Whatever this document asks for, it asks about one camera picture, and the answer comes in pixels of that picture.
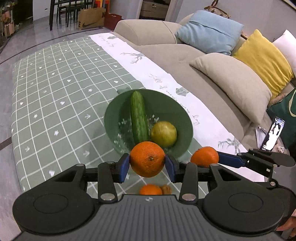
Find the large orange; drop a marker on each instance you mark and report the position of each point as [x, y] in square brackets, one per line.
[147, 159]

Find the beige sofa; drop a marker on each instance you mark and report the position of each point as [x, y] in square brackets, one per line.
[157, 41]

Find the green cucumber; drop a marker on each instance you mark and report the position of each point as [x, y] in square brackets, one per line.
[138, 118]

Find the green bowl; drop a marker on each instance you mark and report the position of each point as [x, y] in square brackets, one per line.
[158, 107]

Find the dark dining table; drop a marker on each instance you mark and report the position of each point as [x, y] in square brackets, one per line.
[69, 8]

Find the person's right hand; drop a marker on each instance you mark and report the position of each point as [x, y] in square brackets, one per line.
[290, 224]

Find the beige cushion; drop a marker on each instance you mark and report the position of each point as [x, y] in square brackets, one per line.
[242, 85]

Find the brown handbag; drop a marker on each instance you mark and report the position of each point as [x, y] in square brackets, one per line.
[214, 9]

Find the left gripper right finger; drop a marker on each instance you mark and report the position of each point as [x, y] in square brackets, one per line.
[187, 175]

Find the smartphone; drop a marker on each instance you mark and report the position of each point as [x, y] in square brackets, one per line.
[273, 134]

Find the brown longan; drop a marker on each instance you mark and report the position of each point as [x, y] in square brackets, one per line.
[166, 190]

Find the small mandarin on table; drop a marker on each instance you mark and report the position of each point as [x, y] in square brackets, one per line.
[150, 189]

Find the green checked tablecloth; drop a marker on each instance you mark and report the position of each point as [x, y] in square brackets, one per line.
[60, 97]

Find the red box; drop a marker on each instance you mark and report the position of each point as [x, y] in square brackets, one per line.
[111, 20]

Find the small orange mandarin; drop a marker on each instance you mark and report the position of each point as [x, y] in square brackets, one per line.
[205, 156]

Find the light blue cushion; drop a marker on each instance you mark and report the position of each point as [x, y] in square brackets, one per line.
[210, 33]

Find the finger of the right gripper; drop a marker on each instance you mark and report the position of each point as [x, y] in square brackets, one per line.
[234, 161]

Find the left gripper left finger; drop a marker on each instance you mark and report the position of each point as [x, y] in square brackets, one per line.
[110, 173]

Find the white cushion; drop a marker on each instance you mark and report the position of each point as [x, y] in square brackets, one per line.
[286, 43]

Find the yellow-green pear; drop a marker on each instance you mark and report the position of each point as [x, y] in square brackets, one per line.
[164, 134]

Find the brown paper bag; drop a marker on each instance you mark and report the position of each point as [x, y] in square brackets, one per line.
[91, 18]

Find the yellow cushion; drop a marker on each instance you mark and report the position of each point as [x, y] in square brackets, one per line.
[267, 61]

